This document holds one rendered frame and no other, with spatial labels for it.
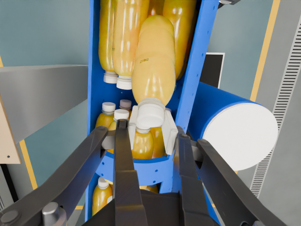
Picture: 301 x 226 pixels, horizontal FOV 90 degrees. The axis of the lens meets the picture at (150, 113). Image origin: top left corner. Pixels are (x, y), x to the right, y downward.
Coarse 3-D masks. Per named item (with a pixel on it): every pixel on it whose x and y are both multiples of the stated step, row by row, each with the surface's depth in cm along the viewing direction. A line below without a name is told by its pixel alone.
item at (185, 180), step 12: (180, 144) 13; (180, 156) 12; (192, 156) 12; (180, 168) 10; (192, 168) 10; (180, 180) 9; (192, 180) 9; (180, 192) 8; (192, 192) 8; (180, 204) 7; (192, 204) 7; (204, 204) 7; (180, 216) 7; (192, 216) 6; (204, 216) 6
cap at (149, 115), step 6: (144, 108) 20; (150, 108) 20; (156, 108) 20; (162, 108) 21; (138, 114) 21; (144, 114) 20; (150, 114) 20; (156, 114) 20; (162, 114) 21; (138, 120) 21; (144, 120) 21; (150, 120) 21; (156, 120) 21; (162, 120) 21; (150, 126) 23; (156, 126) 22
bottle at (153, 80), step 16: (160, 16) 29; (144, 32) 27; (160, 32) 26; (144, 48) 24; (160, 48) 24; (144, 64) 22; (160, 64) 22; (144, 80) 21; (160, 80) 21; (144, 96) 22; (160, 96) 21
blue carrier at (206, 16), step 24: (96, 0) 35; (216, 0) 29; (96, 24) 37; (96, 48) 39; (192, 48) 29; (96, 72) 42; (192, 72) 31; (96, 96) 45; (120, 96) 54; (192, 96) 34; (96, 120) 48; (144, 168) 34; (168, 168) 38
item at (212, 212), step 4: (204, 192) 130; (208, 200) 123; (208, 204) 118; (208, 208) 114; (212, 208) 118; (212, 212) 112; (212, 216) 108; (216, 216) 112; (216, 220) 107; (220, 224) 107
